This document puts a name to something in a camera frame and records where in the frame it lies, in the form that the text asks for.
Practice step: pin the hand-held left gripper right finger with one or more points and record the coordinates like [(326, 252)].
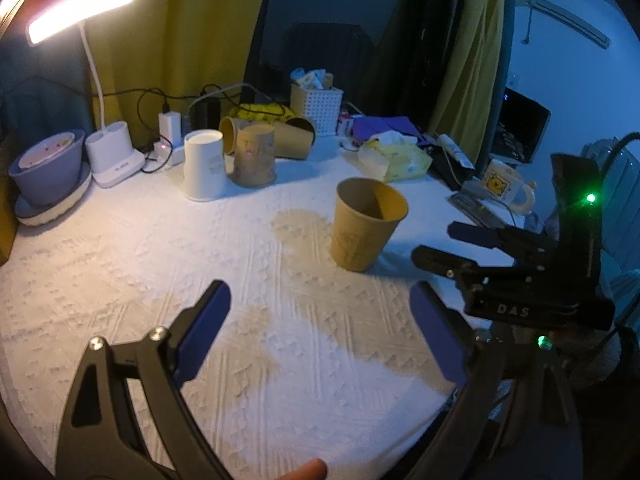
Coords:
[(440, 335)]

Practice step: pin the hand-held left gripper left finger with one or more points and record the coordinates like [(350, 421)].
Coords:
[(205, 330)]

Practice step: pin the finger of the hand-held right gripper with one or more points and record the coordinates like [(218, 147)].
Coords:
[(475, 234), (440, 260)]

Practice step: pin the plain brown paper cup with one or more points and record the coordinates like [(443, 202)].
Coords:
[(231, 135), (295, 139), (365, 230)]

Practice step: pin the white cup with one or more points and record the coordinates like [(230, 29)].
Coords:
[(202, 170)]

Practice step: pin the printed brown paper cup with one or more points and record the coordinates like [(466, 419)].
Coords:
[(255, 157)]

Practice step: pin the person's left hand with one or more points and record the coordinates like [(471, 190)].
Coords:
[(307, 471)]

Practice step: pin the remote control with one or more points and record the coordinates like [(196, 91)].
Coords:
[(472, 205)]

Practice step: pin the cream mug with bear print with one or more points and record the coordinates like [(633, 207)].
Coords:
[(502, 185)]

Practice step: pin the white tube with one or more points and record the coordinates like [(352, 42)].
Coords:
[(456, 150)]

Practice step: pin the white textured tablecloth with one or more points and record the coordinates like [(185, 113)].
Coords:
[(150, 260)]

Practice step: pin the yellow tissue pack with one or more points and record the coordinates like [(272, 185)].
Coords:
[(397, 160)]

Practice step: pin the laptop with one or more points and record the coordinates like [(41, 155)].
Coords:
[(520, 125)]

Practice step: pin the purple cloth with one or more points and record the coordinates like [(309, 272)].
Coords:
[(385, 127)]

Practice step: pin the white power strip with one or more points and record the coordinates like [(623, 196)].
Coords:
[(167, 156)]

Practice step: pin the yellow curtain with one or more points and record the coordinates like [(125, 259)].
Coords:
[(475, 50), (190, 35)]

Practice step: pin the white plate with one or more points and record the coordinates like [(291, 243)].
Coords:
[(60, 207)]

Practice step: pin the white perforated basket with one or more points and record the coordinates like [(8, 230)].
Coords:
[(316, 110)]

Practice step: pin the white desk lamp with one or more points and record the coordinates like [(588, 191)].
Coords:
[(114, 157)]

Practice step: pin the dark hanging clothes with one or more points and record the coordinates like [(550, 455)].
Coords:
[(425, 35)]

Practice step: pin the white charger plug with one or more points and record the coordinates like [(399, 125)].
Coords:
[(170, 127)]

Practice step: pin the black power adapter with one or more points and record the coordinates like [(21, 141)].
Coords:
[(206, 115)]

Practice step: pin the purple bowl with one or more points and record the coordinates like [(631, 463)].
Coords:
[(47, 175)]

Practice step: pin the small packets in basket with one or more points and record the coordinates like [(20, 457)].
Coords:
[(312, 79)]

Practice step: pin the yellow packet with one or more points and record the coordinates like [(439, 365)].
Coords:
[(262, 111)]

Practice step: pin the dark chair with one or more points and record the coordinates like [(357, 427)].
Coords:
[(325, 60)]

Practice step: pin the white air conditioner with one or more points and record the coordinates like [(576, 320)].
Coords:
[(565, 12)]

